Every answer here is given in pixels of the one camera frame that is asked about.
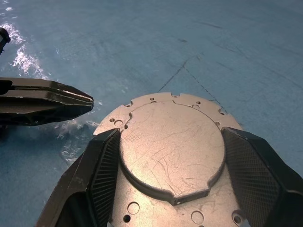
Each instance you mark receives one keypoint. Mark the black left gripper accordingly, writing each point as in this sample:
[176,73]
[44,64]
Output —
[4,36]

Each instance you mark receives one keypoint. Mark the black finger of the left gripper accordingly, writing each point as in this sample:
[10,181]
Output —
[47,108]

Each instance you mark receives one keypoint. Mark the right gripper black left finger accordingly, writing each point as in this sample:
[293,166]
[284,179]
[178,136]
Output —
[80,189]

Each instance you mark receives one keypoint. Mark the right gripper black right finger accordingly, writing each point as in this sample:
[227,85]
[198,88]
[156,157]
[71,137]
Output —
[265,179]

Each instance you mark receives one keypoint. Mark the round metal motor housing lid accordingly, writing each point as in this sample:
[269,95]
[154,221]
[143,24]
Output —
[170,146]

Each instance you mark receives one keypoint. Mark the blue plastic table cover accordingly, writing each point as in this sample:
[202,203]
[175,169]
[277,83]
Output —
[142,47]

